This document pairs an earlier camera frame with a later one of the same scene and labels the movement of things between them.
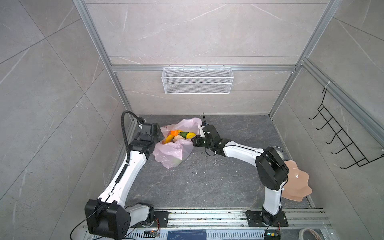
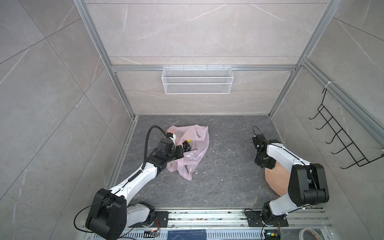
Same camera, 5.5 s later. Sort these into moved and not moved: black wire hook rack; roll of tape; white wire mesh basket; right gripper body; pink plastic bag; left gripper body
Moved: left gripper body; pink plastic bag; right gripper body
Not moved: white wire mesh basket; black wire hook rack; roll of tape
